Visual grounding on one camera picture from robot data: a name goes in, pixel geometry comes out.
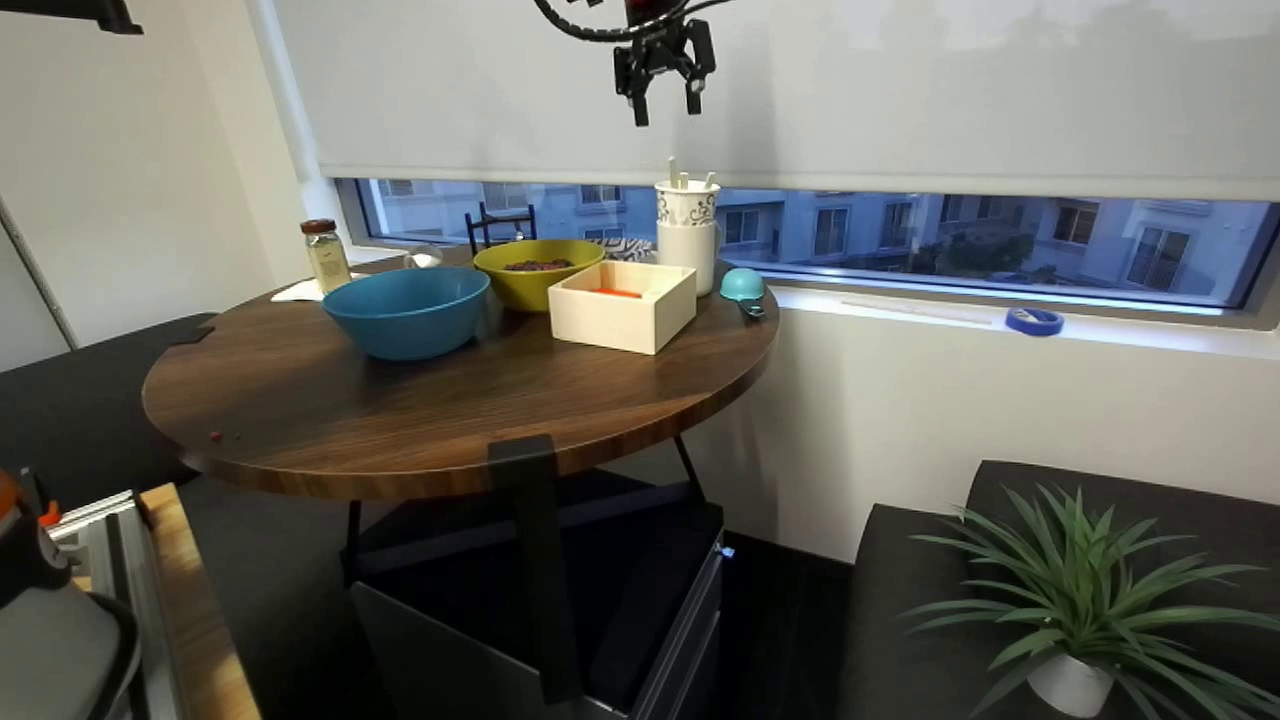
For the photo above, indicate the blue tape roll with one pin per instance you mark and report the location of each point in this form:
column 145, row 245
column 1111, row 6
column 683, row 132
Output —
column 1035, row 320

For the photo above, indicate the green potted plant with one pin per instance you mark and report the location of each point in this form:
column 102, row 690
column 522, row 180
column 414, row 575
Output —
column 1073, row 583

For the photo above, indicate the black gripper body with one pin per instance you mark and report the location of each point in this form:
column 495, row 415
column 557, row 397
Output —
column 664, row 30

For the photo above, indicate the patterned paper cup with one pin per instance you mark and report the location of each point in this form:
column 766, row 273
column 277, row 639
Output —
column 687, row 225

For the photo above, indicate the black metal wire stand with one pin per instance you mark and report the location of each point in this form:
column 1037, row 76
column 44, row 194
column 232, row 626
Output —
column 497, row 225

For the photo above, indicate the dark grey sofa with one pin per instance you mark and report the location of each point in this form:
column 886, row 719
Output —
column 898, row 673

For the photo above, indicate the small teal ball toy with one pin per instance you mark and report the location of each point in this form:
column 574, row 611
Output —
column 744, row 289

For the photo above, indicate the light wooden box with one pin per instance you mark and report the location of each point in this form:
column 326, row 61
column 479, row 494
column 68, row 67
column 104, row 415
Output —
column 621, row 304

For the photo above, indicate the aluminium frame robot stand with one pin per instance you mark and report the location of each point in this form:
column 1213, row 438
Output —
column 141, row 554

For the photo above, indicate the spice jar brown lid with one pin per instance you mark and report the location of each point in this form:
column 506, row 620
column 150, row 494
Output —
column 326, row 252

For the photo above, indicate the yellow bowl with beads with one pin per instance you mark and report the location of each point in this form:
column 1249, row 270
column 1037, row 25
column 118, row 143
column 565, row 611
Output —
column 527, row 270

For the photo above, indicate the blue plastic bowl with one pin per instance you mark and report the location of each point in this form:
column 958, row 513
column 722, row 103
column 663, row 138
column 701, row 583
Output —
column 414, row 312

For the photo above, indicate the white roller blind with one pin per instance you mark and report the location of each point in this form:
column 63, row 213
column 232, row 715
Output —
column 1099, row 99

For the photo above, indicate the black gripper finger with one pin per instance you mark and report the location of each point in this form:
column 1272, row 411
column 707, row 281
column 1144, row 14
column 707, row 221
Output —
column 634, row 82
column 697, row 72

